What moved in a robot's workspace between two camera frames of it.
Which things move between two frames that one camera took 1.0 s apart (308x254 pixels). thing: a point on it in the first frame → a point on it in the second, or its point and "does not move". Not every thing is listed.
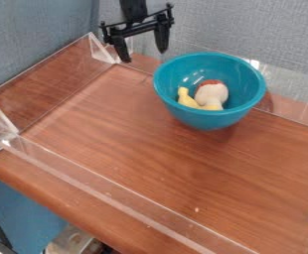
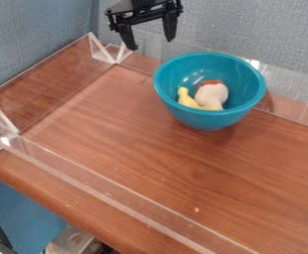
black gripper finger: [119, 45] → [126, 32]
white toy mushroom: [211, 93] does not move
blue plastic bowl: [210, 87] does not move
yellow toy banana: [187, 100] does not move
